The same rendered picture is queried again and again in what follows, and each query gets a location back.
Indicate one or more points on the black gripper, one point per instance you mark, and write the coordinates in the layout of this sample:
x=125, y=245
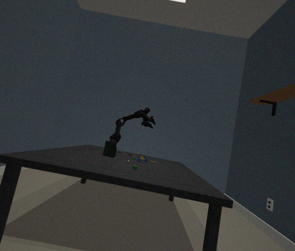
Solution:
x=148, y=120

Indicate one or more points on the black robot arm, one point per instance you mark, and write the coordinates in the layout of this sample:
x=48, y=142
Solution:
x=116, y=136

